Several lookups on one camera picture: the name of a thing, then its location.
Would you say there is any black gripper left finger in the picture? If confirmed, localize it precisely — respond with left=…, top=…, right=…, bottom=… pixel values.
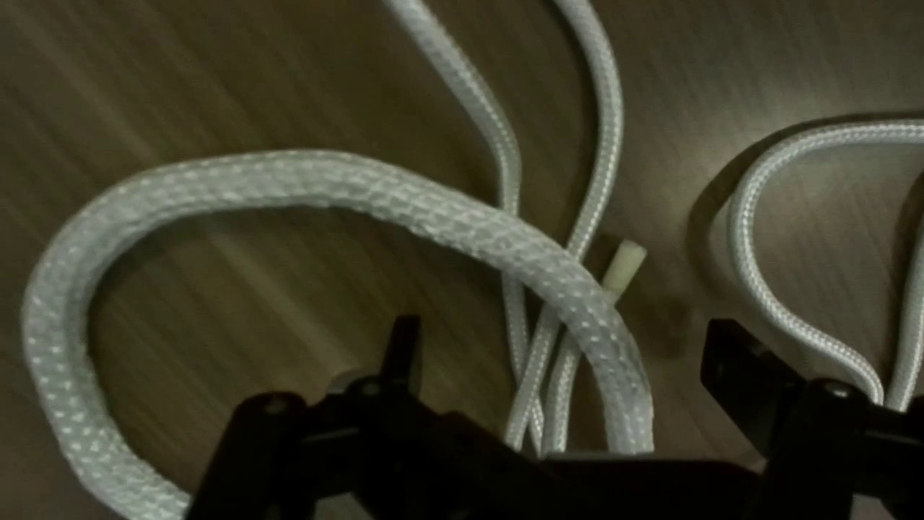
left=382, top=314, right=424, bottom=399

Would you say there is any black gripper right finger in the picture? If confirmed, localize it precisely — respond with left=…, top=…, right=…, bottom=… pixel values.
left=699, top=316, right=815, bottom=457

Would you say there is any thick white braided rope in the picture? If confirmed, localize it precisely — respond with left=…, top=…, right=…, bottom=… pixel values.
left=21, top=147, right=658, bottom=520

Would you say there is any thin white string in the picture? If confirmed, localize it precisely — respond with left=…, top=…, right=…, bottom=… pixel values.
left=385, top=0, right=924, bottom=457

